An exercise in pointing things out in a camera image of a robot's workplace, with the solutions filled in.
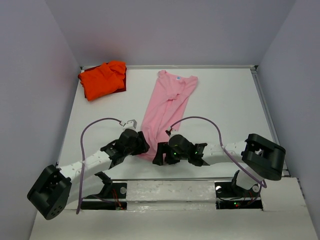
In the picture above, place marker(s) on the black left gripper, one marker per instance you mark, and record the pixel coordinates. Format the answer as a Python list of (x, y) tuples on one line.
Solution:
[(143, 145)]

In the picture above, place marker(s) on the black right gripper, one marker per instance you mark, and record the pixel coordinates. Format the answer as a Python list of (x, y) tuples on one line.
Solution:
[(162, 147)]

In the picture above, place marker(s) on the pink t shirt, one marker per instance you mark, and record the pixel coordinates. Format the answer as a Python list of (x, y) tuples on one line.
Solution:
[(167, 105)]

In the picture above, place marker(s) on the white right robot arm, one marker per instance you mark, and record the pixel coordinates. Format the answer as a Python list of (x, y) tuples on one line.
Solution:
[(257, 158)]

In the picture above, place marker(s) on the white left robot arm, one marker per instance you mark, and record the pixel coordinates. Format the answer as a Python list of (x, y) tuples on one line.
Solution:
[(55, 186)]

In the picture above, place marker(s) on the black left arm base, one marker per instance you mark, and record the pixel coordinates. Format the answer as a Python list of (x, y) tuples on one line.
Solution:
[(112, 197)]

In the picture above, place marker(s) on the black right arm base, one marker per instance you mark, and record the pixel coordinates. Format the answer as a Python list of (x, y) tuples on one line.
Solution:
[(232, 197)]

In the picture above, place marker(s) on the orange t shirt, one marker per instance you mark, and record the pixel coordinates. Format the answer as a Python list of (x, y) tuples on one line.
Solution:
[(103, 78)]

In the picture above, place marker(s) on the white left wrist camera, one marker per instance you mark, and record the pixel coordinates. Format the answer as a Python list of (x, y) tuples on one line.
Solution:
[(130, 124)]

